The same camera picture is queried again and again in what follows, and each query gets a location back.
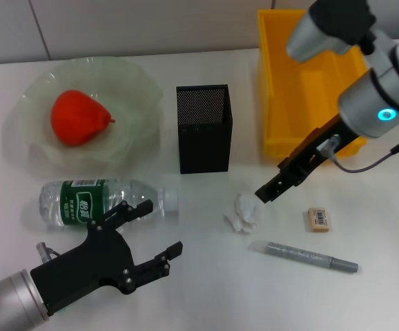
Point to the beige eraser with barcode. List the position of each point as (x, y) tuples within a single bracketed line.
[(319, 220)]

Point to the clear green-label water bottle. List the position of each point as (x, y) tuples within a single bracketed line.
[(78, 203)]

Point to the black mesh pen holder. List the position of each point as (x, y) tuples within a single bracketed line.
[(204, 145)]

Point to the red-orange fruit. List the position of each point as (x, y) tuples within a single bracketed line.
[(78, 117)]

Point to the yellow plastic bin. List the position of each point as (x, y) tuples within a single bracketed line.
[(289, 103)]

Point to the grey marker pen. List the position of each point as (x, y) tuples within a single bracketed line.
[(299, 256)]

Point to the white paper ball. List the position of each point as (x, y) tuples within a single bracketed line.
[(242, 213)]

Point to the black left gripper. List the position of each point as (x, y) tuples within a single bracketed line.
[(92, 265)]

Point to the pale green glass fruit plate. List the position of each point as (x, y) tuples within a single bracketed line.
[(123, 113)]

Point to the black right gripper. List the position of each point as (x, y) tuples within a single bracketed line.
[(310, 151)]

